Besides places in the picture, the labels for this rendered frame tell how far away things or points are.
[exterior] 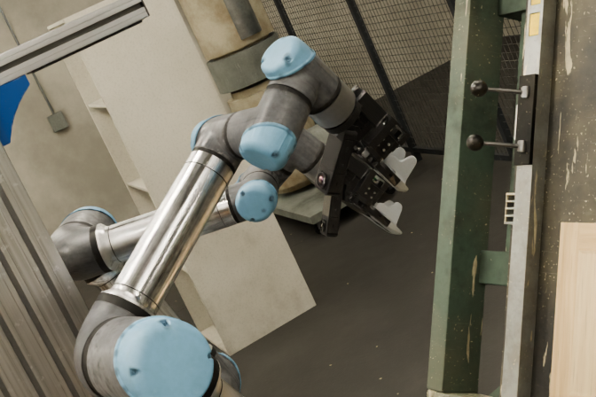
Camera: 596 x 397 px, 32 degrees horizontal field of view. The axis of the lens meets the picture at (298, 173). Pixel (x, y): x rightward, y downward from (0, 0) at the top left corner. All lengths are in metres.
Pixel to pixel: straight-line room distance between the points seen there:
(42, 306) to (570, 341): 1.10
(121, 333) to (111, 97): 4.29
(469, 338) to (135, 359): 1.34
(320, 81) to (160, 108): 4.14
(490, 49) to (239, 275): 3.51
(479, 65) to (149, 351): 1.44
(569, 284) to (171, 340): 1.12
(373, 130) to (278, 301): 4.36
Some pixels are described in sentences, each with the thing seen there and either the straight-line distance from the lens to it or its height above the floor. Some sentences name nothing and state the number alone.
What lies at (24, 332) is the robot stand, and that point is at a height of 1.63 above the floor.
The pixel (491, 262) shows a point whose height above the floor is 1.12.
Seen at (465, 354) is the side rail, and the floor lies 0.95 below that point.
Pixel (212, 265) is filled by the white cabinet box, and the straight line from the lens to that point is 5.83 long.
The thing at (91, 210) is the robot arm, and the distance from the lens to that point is 2.23.
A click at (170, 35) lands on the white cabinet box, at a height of 1.74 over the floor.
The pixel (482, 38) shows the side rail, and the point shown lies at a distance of 2.59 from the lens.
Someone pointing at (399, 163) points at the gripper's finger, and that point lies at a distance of 1.72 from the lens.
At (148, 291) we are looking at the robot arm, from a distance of 1.52.
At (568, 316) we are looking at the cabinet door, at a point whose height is 1.07.
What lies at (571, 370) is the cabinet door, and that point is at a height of 0.98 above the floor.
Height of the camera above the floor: 2.03
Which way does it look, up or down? 13 degrees down
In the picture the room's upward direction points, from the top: 25 degrees counter-clockwise
